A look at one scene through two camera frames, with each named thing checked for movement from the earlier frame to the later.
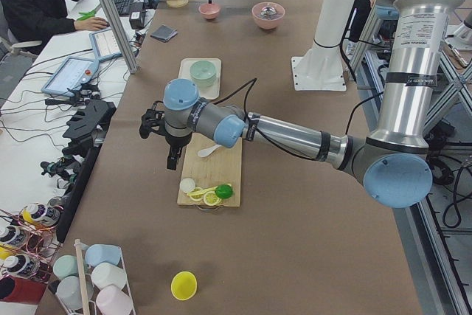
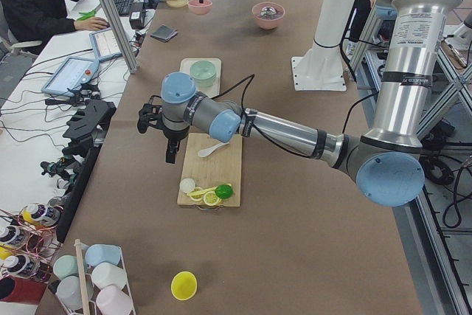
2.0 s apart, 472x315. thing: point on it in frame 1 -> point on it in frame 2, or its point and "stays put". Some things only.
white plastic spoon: (206, 151) stays put
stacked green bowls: (204, 73) stays put
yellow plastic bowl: (184, 285) stays put
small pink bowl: (209, 11) -> (198, 8)
